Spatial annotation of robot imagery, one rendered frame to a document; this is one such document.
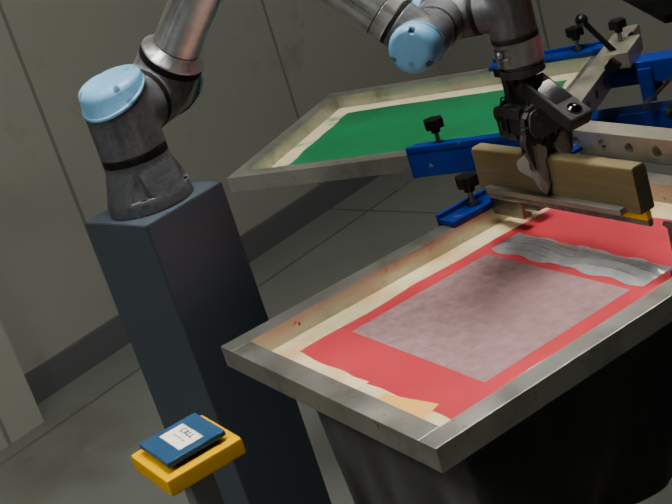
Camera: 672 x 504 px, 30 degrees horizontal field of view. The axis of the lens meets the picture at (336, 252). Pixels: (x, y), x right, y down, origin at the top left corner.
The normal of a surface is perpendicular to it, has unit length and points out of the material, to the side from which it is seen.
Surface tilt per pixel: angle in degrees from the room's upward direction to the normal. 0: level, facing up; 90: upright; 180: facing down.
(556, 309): 0
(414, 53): 90
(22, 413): 90
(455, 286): 0
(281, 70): 90
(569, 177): 90
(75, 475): 0
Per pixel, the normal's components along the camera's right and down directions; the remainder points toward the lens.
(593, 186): -0.80, 0.43
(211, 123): 0.72, 0.05
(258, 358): -0.28, -0.89
